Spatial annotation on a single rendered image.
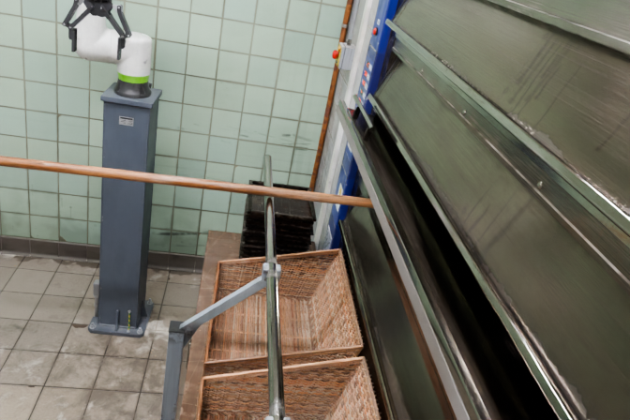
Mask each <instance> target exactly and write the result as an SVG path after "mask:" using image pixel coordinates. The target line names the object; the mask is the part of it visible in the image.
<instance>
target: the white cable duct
mask: <svg viewBox="0 0 630 420"><path fill-rule="evenodd" d="M371 4H372V0H366V4H365V9H364V13H363V18H362V21H361V26H360V31H359V35H358V39H357V43H356V48H355V53H354V57H353V61H352V69H351V74H350V78H349V82H348V86H347V91H346V95H345V99H344V101H345V102H346V105H347V107H348V108H349V105H350V101H351V96H352V92H353V85H354V80H355V76H356V71H357V68H358V63H359V59H360V54H361V51H362V46H363V42H364V37H365V33H366V29H367V25H368V17H369V12H370V9H371ZM342 135H343V128H342V125H341V123H340V121H339V126H338V130H337V137H336V142H335V147H334V151H333V156H332V159H331V164H330V169H329V173H328V177H327V181H326V186H325V190H324V193H327V194H330V189H331V186H332V181H333V177H334V172H335V168H336V164H337V160H338V152H339V147H340V144H341V139H342ZM326 206H327V202H322V207H321V211H320V215H319V220H318V224H317V229H316V232H315V237H314V242H315V246H316V251H317V248H318V244H319V240H320V235H321V231H322V226H323V219H324V215H325V211H326Z"/></svg>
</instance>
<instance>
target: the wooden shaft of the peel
mask: <svg viewBox="0 0 630 420"><path fill-rule="evenodd" d="M0 166H4V167H12V168H21V169H29V170H37V171H45V172H54V173H70V174H78V175H86V176H95V177H103V178H111V179H120V180H128V181H136V182H144V183H153V184H161V185H170V186H179V187H186V188H202V189H211V190H219V191H228V192H235V193H244V194H252V195H261V196H269V197H278V198H285V199H294V200H302V201H311V202H319V203H334V204H343V205H351V206H360V207H368V208H374V207H373V204H372V202H371V199H368V198H359V197H352V196H343V195H335V194H327V193H319V192H311V191H303V190H294V189H286V188H278V187H263V186H254V185H247V184H238V183H231V182H222V181H214V180H206V179H198V178H190V177H182V176H173V175H166V174H157V173H150V172H134V171H126V170H117V169H110V168H101V167H93V166H85V165H77V164H68V163H61V162H52V161H45V160H36V159H28V158H20V157H5V156H0Z"/></svg>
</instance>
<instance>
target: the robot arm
mask: <svg viewBox="0 0 630 420"><path fill-rule="evenodd" d="M113 8H114V10H115V12H117V14H118V17H119V19H120V22H121V24H122V26H123V28H124V30H125V31H123V30H122V28H121V27H120V25H119V24H118V23H117V21H116V20H115V18H114V17H113V15H112V14H111V10H112V9H113ZM76 10H77V11H76ZM75 12H76V20H75V21H74V22H73V23H69V22H70V20H71V19H72V17H73V15H74V14H75ZM106 19H107V20H108V21H109V22H110V23H111V25H112V27H113V28H114V29H115V30H112V29H109V28H107V26H106ZM62 25H63V26H65V27H67V28H68V38H69V39H71V51H72V52H73V53H74V52H76V54H78V55H79V56H80V57H81V58H82V59H84V60H87V61H95V62H105V63H115V64H116V65H117V74H118V80H117V84H116V86H115V87H114V93H115V94H116V95H118V96H121V97H124V98H149V97H150V96H151V93H152V91H151V88H152V84H151V83H150V82H149V76H150V69H151V55H152V39H151V38H150V37H149V36H147V35H146V34H143V33H139V32H132V31H130V29H129V26H128V22H127V20H126V17H125V15H124V13H123V6H122V5H113V0H74V2H73V6H72V7H71V9H70V11H69V12H68V14H67V16H66V18H65V19H64V21H63V22H62ZM74 27H75V28H74Z"/></svg>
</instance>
